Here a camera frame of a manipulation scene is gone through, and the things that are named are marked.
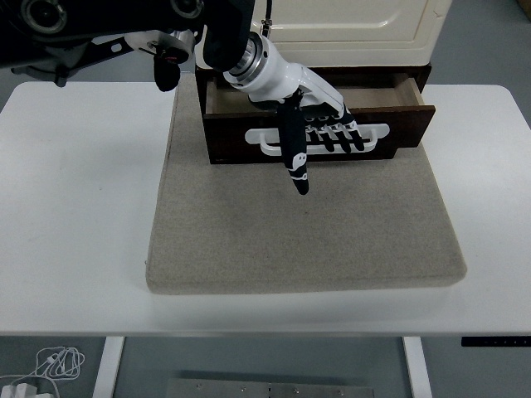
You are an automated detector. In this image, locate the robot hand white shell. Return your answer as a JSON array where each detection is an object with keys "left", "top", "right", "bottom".
[{"left": 223, "top": 37, "right": 367, "bottom": 197}]

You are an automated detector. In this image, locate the white drawer handle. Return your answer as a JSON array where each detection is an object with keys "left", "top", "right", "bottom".
[{"left": 244, "top": 123, "right": 392, "bottom": 158}]

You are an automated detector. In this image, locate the dark wooden drawer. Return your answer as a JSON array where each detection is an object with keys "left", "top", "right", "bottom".
[{"left": 202, "top": 73, "right": 436, "bottom": 165}]

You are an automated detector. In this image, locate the cream cabinet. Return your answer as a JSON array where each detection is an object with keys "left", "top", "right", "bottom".
[{"left": 193, "top": 0, "right": 451, "bottom": 67}]

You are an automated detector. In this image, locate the grey fabric mat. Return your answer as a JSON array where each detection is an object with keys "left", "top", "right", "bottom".
[{"left": 144, "top": 74, "right": 468, "bottom": 295}]

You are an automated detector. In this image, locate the grey metal plate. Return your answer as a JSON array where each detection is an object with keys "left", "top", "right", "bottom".
[{"left": 165, "top": 377, "right": 374, "bottom": 398}]

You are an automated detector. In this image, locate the white table leg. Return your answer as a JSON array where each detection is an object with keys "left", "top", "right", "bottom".
[
  {"left": 91, "top": 336, "right": 125, "bottom": 398},
  {"left": 402, "top": 336, "right": 433, "bottom": 398}
]

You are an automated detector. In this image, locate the black table control panel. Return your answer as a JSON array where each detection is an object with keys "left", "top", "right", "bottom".
[{"left": 460, "top": 336, "right": 531, "bottom": 347}]

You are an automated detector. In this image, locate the white charger block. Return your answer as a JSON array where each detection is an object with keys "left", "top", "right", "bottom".
[{"left": 2, "top": 383, "right": 41, "bottom": 398}]

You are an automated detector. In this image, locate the white earphone cable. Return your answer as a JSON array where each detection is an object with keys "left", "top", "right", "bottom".
[{"left": 33, "top": 346, "right": 86, "bottom": 380}]

